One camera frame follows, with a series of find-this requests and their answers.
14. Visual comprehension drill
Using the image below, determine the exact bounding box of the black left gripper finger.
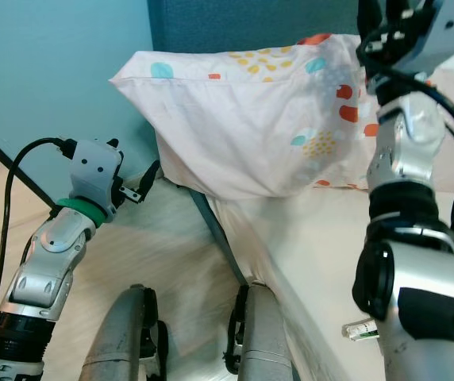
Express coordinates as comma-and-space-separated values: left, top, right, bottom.
138, 160, 163, 199

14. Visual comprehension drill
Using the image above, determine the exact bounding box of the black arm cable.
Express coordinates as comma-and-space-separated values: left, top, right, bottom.
358, 44, 454, 235
0, 137, 81, 358

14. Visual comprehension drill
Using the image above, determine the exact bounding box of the grey robot leg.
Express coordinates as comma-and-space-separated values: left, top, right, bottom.
76, 284, 164, 381
227, 282, 299, 381

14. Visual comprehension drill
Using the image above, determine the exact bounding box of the white pillow with coloured spots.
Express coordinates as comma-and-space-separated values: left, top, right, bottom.
110, 32, 454, 201

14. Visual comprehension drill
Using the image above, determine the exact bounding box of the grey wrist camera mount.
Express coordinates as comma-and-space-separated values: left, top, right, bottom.
417, 0, 454, 78
70, 140, 125, 219

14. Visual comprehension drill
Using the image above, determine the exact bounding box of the dark teal bed frame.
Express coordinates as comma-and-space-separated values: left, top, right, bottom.
189, 189, 256, 288

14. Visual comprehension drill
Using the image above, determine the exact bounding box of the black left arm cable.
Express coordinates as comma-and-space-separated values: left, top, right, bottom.
0, 137, 81, 358

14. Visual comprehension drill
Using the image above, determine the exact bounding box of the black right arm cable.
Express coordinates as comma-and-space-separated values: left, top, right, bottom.
358, 44, 454, 235

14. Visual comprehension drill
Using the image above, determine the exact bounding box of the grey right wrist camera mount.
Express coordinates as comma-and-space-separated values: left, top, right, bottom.
417, 0, 454, 78

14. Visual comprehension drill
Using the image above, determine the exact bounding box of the grey left robot leg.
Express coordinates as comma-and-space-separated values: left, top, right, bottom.
76, 284, 164, 381

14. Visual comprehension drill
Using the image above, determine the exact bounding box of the grey right robot leg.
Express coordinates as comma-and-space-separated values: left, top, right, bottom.
227, 282, 299, 381

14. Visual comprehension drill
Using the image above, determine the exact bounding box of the bed with beige sheet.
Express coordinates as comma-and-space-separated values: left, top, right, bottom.
191, 187, 454, 381

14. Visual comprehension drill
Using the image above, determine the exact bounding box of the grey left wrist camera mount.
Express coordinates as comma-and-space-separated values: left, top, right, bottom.
70, 140, 125, 219

